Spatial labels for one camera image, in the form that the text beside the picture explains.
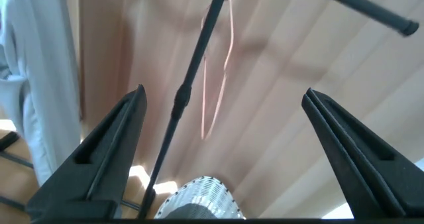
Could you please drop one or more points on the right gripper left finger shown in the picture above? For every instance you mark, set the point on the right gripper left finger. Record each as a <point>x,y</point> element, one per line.
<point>89,177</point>

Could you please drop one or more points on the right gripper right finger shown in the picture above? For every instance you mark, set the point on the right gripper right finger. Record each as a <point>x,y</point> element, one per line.
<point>364,174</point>

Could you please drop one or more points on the pale grey shorts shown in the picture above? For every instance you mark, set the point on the pale grey shorts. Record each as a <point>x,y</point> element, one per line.
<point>43,85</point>

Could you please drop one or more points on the white laundry basket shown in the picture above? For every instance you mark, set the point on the white laundry basket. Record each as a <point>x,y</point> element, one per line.
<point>202,197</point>

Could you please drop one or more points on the pink clothes hanger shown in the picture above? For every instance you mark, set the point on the pink clothes hanger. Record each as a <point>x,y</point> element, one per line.
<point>215,113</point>

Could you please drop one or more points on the black clothes rack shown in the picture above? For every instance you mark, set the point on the black clothes rack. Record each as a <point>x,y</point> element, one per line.
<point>198,51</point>

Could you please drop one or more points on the beige curtain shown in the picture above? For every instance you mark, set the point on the beige curtain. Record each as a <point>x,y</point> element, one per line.
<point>281,101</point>

